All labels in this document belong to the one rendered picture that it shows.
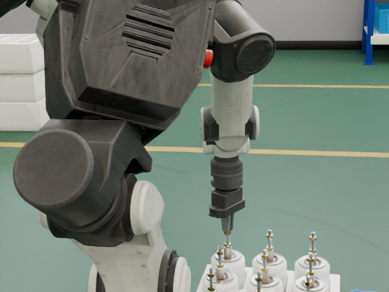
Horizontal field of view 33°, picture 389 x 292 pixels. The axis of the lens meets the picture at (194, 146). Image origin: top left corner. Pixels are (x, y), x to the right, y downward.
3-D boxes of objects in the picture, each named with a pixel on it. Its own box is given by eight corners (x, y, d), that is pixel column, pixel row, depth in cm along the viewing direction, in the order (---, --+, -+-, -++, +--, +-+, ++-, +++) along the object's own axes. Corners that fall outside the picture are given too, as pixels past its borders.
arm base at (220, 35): (266, 83, 127) (283, 32, 120) (209, 89, 121) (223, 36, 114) (231, 42, 137) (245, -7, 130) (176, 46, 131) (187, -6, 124)
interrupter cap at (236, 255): (216, 249, 189) (216, 248, 189) (242, 251, 187) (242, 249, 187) (212, 262, 182) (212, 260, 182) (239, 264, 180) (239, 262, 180)
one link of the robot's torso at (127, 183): (122, 234, 96) (131, 159, 100) (36, 230, 99) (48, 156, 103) (142, 251, 108) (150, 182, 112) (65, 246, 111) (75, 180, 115)
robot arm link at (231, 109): (260, 158, 146) (264, 81, 130) (202, 160, 146) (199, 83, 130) (256, 123, 154) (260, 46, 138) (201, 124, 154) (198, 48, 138)
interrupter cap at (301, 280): (320, 277, 172) (320, 274, 172) (328, 291, 165) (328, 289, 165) (292, 278, 172) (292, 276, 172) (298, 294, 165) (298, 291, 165)
